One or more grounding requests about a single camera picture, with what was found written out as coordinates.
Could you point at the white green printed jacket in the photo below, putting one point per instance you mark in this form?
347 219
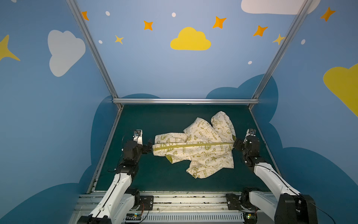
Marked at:
207 145

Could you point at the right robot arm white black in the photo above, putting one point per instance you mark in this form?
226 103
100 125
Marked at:
289 205

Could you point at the right small circuit board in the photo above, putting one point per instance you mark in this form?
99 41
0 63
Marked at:
250 218

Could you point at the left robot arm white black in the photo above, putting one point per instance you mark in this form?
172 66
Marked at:
120 198

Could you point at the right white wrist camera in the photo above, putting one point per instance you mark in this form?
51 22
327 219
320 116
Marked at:
250 132

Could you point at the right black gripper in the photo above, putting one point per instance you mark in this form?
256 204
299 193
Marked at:
242 144

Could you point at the aluminium back frame bar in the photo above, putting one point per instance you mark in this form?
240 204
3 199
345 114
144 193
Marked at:
186 101

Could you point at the aluminium right frame post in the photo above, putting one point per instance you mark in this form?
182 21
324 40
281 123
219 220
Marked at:
293 29

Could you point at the aluminium left frame post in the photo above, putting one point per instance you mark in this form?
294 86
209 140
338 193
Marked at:
81 22

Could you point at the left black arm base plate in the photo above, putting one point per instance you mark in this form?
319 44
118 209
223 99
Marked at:
143 203

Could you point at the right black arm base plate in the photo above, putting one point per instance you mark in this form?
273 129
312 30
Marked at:
239 202

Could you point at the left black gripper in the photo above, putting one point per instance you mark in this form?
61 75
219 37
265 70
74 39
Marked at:
145 147

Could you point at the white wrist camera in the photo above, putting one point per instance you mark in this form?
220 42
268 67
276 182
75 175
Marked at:
250 132
138 136

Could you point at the left small circuit board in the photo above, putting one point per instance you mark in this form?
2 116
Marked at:
133 217

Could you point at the aluminium front rail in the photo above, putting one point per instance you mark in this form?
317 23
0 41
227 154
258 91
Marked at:
179 208

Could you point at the small circuit board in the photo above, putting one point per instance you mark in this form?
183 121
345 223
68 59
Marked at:
133 217
250 218

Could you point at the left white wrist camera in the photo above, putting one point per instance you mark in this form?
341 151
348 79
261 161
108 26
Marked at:
138 136

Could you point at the aluminium frame post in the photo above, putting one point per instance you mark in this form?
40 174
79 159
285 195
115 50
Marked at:
293 29
81 22

